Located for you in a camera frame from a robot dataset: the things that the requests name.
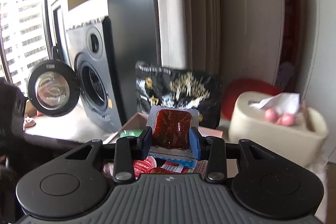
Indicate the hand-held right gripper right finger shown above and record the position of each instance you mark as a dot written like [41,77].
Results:
[194,145]

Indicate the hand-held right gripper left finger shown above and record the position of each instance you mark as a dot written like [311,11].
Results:
[147,142]

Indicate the pink cardboard box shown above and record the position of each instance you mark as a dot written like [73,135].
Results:
[210,131]

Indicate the red brown sauce packet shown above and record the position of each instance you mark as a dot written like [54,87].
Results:
[170,127]

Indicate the red packet with white label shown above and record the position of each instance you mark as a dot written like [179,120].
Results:
[173,167]

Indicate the black snack bag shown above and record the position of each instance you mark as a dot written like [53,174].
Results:
[178,90]

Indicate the cream tissue box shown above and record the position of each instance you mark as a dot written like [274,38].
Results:
[262,134]

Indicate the red round stool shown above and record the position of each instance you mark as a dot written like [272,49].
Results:
[244,87]

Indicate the white tissue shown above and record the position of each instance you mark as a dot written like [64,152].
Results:
[283,102]

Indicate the round washing machine door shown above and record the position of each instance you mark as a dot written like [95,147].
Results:
[52,88]

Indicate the dark grey round object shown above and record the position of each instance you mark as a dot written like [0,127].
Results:
[284,75]

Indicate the pink slipper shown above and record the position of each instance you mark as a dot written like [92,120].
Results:
[29,123]

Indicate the grey washing machine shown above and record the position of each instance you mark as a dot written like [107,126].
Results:
[78,43]

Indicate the tall black cabinet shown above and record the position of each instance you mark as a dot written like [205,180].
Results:
[131,16]

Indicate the white textured tablecloth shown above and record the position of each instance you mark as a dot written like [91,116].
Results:
[319,174]

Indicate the beige curtain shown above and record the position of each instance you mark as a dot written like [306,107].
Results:
[189,3]

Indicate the white wall cabinet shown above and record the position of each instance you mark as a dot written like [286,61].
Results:
[323,29]

